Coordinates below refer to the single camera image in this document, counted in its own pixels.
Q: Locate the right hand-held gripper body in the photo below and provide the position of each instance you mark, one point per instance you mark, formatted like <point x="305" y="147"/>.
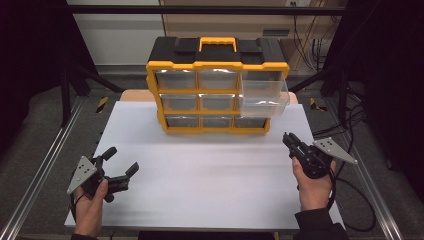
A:
<point x="315" y="160"/>

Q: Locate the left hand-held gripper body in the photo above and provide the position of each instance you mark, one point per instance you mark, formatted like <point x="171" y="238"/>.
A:
<point x="83" y="173"/>

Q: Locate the clear plastic organizer drawer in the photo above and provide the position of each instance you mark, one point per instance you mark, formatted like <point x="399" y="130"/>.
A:
<point x="265" y="96"/>

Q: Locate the yellow and black drawer cabinet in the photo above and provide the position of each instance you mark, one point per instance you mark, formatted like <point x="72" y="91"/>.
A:
<point x="216" y="53"/>

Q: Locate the person's right hand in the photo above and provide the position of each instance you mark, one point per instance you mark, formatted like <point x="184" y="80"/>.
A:
<point x="313" y="193"/>

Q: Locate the person's left hand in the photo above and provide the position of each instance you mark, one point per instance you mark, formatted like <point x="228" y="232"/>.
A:
<point x="87" y="213"/>

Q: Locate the yellow black floor tape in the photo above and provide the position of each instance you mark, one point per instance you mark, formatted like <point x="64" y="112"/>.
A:
<point x="316" y="105"/>
<point x="102" y="104"/>

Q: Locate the black metal stand leg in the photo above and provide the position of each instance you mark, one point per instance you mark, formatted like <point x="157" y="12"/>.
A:
<point x="342" y="96"/>
<point x="65" y="96"/>

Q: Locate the wooden table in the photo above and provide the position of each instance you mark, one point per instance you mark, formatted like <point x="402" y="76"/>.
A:
<point x="136" y="95"/>

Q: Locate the grid of clear drawers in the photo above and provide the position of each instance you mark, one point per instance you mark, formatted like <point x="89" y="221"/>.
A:
<point x="180" y="101"/>

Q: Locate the black curtain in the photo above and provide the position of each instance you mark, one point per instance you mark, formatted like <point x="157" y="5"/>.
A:
<point x="390" y="83"/>
<point x="30" y="66"/>

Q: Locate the aluminium floor rail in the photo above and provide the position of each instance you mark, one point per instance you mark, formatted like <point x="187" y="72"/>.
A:
<point x="36" y="173"/>
<point x="370" y="186"/>

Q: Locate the black metal frame bar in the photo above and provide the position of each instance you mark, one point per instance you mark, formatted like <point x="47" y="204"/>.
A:
<point x="200" y="10"/>

